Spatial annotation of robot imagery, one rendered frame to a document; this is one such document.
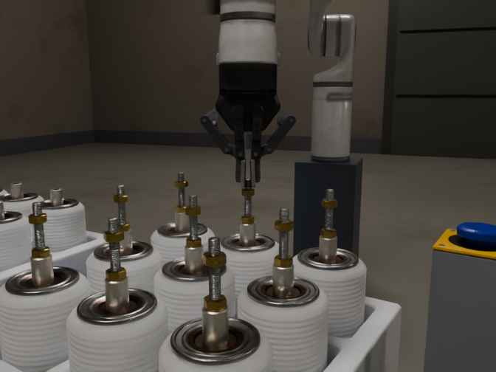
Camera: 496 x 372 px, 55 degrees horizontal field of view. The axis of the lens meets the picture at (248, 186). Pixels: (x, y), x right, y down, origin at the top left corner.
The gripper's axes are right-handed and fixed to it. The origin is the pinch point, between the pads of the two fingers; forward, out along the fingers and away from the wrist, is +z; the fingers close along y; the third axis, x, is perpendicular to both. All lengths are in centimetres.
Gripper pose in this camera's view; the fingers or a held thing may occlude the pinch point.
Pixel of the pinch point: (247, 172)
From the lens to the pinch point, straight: 63.8
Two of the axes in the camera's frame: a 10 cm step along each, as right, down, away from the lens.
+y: 10.0, 0.0, -0.1
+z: 0.0, 9.8, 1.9
